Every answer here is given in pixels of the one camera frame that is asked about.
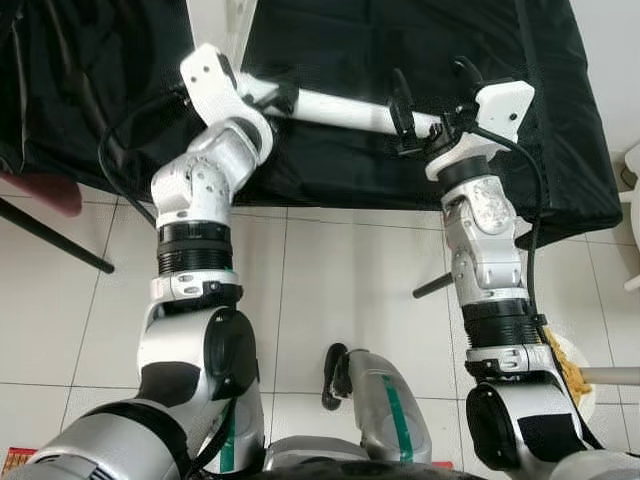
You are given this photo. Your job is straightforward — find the yellow fried snacks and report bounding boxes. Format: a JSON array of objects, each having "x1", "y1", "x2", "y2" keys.
[{"x1": 548, "y1": 335, "x2": 591, "y2": 406}]

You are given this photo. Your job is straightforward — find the silver robot right leg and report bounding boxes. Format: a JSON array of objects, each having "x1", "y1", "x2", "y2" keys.
[{"x1": 322, "y1": 343, "x2": 433, "y2": 466}]

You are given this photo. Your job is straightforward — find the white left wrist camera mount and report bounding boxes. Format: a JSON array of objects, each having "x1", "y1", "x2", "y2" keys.
[{"x1": 180, "y1": 43, "x2": 273, "y2": 151}]

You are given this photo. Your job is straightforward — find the black robot waist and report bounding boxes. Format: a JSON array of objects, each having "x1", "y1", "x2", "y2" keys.
[{"x1": 240, "y1": 458, "x2": 501, "y2": 480}]

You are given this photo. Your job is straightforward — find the woven straw mat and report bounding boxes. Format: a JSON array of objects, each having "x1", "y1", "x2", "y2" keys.
[{"x1": 0, "y1": 447, "x2": 41, "y2": 476}]

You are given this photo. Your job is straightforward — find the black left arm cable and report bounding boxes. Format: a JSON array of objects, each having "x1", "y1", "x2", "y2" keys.
[{"x1": 97, "y1": 85, "x2": 191, "y2": 226}]

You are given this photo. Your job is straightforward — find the grey metal pole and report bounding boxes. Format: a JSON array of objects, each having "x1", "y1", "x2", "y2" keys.
[{"x1": 580, "y1": 367, "x2": 640, "y2": 387}]

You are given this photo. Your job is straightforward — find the silver robot leg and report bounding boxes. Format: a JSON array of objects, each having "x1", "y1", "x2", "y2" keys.
[
  {"x1": 322, "y1": 343, "x2": 433, "y2": 466},
  {"x1": 200, "y1": 400, "x2": 266, "y2": 476}
]

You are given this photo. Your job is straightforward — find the white plastic furniture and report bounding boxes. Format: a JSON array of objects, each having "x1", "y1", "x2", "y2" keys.
[{"x1": 620, "y1": 145, "x2": 640, "y2": 291}]

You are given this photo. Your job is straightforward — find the pink rounded object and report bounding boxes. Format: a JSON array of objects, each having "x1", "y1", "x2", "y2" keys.
[{"x1": 0, "y1": 172, "x2": 83, "y2": 216}]

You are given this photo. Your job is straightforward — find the black table frame bar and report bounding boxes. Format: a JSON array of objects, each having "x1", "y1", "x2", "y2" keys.
[{"x1": 0, "y1": 195, "x2": 114, "y2": 274}]

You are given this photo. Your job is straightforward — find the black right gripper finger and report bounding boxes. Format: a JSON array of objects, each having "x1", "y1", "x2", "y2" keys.
[
  {"x1": 390, "y1": 68, "x2": 419, "y2": 151},
  {"x1": 452, "y1": 57, "x2": 486, "y2": 96}
]

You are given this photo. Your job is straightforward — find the silver robot left leg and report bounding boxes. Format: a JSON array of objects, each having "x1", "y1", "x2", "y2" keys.
[{"x1": 200, "y1": 400, "x2": 266, "y2": 476}]

